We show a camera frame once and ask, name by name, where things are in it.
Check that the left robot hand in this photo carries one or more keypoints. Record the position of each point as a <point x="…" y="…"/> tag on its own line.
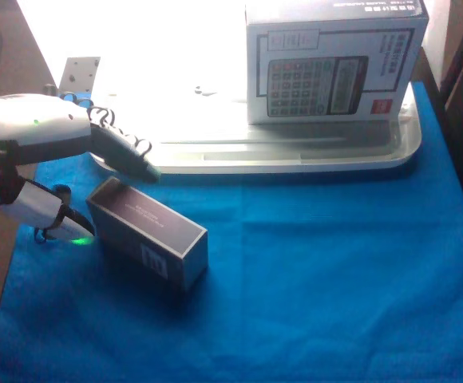
<point x="36" y="127"/>

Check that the small maroon box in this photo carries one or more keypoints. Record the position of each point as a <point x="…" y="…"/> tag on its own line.
<point x="143" y="219"/>

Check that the white and navy calculator box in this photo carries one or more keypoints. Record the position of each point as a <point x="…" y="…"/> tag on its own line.
<point x="335" y="52"/>

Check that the white plastic lid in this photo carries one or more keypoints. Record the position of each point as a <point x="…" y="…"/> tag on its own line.
<point x="279" y="159"/>

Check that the blue fabric cloth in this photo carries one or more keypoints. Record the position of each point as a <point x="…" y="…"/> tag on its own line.
<point x="295" y="279"/>

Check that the grey metal bracket plate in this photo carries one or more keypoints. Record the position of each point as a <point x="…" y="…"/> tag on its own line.
<point x="80" y="76"/>

